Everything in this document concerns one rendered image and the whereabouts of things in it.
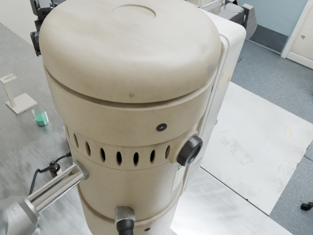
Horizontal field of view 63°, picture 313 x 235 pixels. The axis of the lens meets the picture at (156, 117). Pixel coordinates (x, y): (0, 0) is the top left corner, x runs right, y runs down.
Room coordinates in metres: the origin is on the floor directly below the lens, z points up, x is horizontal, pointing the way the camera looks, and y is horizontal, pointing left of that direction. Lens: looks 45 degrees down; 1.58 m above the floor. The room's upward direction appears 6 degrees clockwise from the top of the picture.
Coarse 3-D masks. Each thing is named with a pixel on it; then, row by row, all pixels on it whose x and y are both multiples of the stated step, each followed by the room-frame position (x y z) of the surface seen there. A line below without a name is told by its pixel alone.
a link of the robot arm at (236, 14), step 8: (232, 0) 0.81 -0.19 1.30; (224, 8) 0.79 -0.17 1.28; (232, 8) 0.78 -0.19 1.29; (240, 8) 0.78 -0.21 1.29; (248, 8) 0.77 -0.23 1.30; (224, 16) 0.75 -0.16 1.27; (232, 16) 0.75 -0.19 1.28; (240, 16) 0.77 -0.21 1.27; (248, 16) 0.77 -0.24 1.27; (240, 24) 0.78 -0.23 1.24; (248, 24) 0.78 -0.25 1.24; (256, 24) 0.82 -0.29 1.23; (248, 32) 0.79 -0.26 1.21
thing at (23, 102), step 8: (0, 80) 0.64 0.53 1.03; (8, 80) 0.65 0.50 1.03; (8, 88) 0.65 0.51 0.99; (8, 96) 0.64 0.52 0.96; (24, 96) 0.70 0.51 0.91; (8, 104) 0.65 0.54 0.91; (16, 104) 0.65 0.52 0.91; (24, 104) 0.66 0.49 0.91; (32, 104) 0.66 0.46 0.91; (16, 112) 0.62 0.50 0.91
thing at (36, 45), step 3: (30, 33) 0.58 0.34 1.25; (33, 33) 0.58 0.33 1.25; (33, 36) 0.57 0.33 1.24; (33, 39) 0.57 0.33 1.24; (33, 42) 0.57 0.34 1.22; (36, 45) 0.58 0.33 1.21; (36, 48) 0.58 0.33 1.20; (39, 48) 0.58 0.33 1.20; (36, 51) 0.57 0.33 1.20; (39, 51) 0.57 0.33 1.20; (36, 54) 0.57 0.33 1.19; (39, 54) 0.57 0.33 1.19
